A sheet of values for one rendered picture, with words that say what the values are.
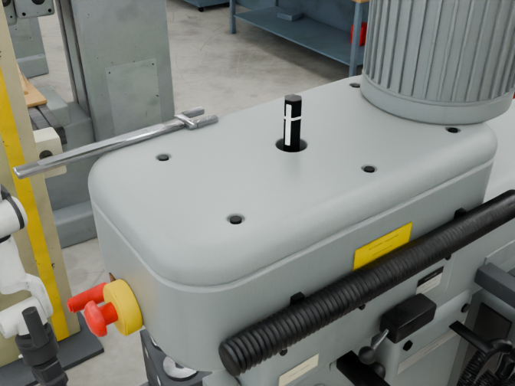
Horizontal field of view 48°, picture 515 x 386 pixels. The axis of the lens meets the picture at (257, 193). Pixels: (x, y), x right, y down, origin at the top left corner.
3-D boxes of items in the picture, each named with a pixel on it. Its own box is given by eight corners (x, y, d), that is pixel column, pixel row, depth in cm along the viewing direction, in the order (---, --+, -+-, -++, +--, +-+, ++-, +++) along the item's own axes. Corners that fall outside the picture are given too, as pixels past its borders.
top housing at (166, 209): (192, 403, 56) (181, 279, 47) (90, 261, 74) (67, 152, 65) (488, 233, 79) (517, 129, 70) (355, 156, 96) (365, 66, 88)
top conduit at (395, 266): (237, 385, 52) (237, 359, 50) (213, 356, 55) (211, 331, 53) (524, 218, 74) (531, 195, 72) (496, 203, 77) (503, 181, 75)
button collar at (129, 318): (129, 347, 62) (122, 307, 58) (106, 314, 66) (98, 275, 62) (145, 339, 63) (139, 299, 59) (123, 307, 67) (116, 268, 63)
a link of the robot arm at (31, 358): (23, 380, 148) (7, 342, 144) (57, 360, 154) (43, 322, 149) (42, 400, 139) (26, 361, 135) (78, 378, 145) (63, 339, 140)
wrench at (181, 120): (22, 184, 59) (20, 178, 59) (10, 169, 62) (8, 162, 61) (218, 122, 71) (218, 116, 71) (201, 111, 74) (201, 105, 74)
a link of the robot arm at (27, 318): (5, 348, 142) (-11, 309, 138) (47, 325, 148) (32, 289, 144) (21, 365, 133) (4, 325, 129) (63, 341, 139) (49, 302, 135)
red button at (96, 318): (97, 348, 60) (91, 321, 58) (83, 325, 63) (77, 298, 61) (126, 334, 62) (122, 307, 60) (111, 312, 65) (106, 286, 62)
